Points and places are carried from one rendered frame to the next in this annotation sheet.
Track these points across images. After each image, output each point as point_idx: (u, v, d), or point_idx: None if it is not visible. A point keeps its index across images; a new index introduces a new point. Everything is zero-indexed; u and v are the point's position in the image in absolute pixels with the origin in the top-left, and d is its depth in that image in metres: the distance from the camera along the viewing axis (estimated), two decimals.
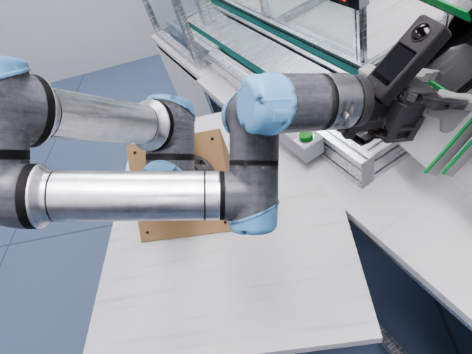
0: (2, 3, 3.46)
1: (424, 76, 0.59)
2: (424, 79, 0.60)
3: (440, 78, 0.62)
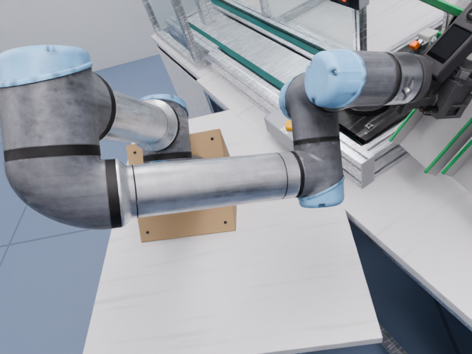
0: (2, 3, 3.46)
1: None
2: None
3: None
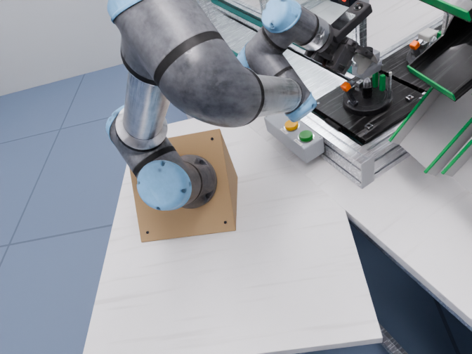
0: (2, 3, 3.46)
1: None
2: None
3: None
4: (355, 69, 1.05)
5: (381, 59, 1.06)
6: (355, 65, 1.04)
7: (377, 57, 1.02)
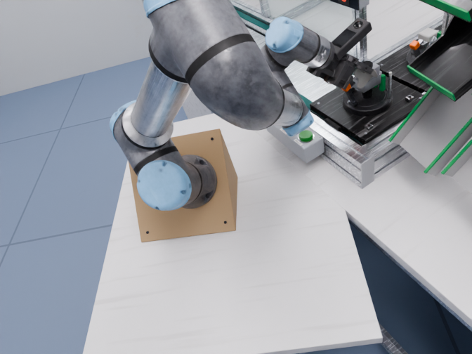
0: (2, 3, 3.46)
1: None
2: None
3: None
4: (355, 82, 1.08)
5: (381, 71, 1.09)
6: (356, 79, 1.07)
7: (377, 71, 1.05)
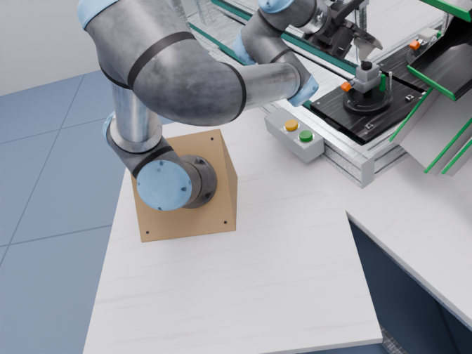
0: (2, 3, 3.46)
1: None
2: None
3: None
4: (355, 83, 1.08)
5: (381, 71, 1.09)
6: (356, 80, 1.07)
7: (376, 71, 1.05)
